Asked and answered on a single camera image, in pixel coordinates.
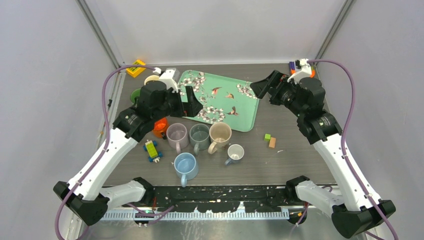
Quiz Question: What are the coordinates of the green cube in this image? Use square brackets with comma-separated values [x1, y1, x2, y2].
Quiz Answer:
[264, 133, 271, 142]

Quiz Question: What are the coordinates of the toy brick car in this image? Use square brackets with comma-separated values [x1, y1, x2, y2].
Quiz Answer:
[143, 140, 163, 163]

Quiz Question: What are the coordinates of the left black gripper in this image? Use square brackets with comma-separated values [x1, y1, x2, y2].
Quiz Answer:
[152, 86, 203, 122]

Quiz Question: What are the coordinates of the orange mug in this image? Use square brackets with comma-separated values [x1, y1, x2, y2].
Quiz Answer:
[152, 117, 169, 140]

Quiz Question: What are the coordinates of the tall floral mug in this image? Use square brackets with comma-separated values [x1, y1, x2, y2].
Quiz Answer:
[208, 122, 232, 155]

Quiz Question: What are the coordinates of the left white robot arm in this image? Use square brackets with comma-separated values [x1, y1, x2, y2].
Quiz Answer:
[53, 67, 203, 226]

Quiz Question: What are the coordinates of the orange and green toy stack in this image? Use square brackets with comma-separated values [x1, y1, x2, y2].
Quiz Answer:
[288, 61, 316, 78]

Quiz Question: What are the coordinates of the grey mug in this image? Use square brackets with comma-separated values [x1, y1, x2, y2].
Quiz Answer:
[189, 123, 211, 155]

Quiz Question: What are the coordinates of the yellow toy block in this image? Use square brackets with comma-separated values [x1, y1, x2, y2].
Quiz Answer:
[126, 59, 146, 78]

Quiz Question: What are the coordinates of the lilac mug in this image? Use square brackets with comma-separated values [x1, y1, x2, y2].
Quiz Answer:
[166, 123, 190, 155]

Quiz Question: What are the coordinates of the wooden block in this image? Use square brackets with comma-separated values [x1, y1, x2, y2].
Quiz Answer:
[268, 137, 276, 149]

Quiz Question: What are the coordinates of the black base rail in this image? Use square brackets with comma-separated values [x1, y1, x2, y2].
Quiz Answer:
[132, 185, 306, 213]

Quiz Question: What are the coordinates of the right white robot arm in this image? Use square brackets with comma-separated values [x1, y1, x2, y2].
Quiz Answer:
[250, 58, 396, 239]

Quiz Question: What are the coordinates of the small blue-grey cup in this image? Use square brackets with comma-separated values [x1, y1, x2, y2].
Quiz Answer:
[224, 144, 245, 166]

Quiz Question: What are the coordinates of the light blue mug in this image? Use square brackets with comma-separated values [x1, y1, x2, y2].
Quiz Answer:
[173, 152, 199, 188]

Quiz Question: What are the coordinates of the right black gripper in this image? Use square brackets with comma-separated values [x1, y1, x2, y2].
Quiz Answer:
[250, 69, 306, 118]

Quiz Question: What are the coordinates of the green floral tray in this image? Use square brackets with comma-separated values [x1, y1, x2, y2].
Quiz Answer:
[177, 70, 259, 132]

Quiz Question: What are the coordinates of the cream plain mug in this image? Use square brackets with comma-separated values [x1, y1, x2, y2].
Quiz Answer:
[144, 75, 160, 85]

